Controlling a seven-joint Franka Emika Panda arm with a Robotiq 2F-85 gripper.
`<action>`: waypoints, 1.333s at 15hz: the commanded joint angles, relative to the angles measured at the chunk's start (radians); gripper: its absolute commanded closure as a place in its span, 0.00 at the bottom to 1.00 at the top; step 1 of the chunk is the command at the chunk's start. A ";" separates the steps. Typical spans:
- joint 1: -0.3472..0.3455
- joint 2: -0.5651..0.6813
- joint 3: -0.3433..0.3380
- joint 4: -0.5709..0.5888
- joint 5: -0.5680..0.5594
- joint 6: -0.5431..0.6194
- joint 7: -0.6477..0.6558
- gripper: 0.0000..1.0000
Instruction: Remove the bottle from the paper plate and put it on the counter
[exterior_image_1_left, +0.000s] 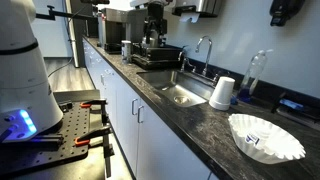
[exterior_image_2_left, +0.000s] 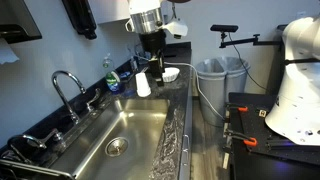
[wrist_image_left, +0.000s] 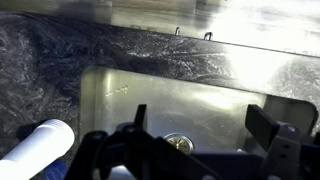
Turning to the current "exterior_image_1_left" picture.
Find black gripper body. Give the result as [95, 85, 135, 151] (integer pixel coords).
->
[143, 2, 167, 47]

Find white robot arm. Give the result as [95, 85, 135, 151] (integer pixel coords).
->
[0, 0, 63, 144]

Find metal canister on counter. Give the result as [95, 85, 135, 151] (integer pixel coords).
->
[121, 40, 131, 63]

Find clear dish soap bottle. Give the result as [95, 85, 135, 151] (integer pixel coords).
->
[237, 49, 272, 102]

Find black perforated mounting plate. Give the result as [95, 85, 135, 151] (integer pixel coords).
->
[0, 102, 90, 177]

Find white fluted paper plate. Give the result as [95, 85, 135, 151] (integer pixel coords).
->
[228, 114, 306, 164]

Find black dish drying rack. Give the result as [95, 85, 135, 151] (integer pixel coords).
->
[132, 43, 182, 70]

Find coffee machine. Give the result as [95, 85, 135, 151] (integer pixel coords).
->
[101, 8, 147, 54]

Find paper towel dispenser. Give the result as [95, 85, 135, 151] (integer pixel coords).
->
[172, 0, 222, 21]

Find stainless steel sink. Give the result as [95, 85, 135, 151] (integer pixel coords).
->
[138, 70, 214, 107]

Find chrome gooseneck faucet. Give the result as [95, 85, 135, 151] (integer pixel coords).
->
[194, 35, 214, 78]

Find black orange clamp far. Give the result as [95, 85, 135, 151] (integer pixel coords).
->
[80, 99, 110, 125]

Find black orange clamp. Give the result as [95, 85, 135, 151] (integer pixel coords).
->
[74, 124, 114, 178]
[80, 99, 110, 125]

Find white styrofoam cup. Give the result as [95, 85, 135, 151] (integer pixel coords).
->
[209, 76, 235, 111]

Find white lower cabinets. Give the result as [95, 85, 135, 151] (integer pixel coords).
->
[82, 38, 218, 180]

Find black orange clamp near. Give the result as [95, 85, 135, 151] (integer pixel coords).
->
[74, 124, 114, 178]

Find blue sponge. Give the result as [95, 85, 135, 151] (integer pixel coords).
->
[279, 99, 304, 111]

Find chrome side sprayer handle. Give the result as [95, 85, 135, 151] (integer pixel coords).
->
[178, 51, 196, 72]

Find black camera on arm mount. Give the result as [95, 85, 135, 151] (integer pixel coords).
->
[36, 0, 110, 20]

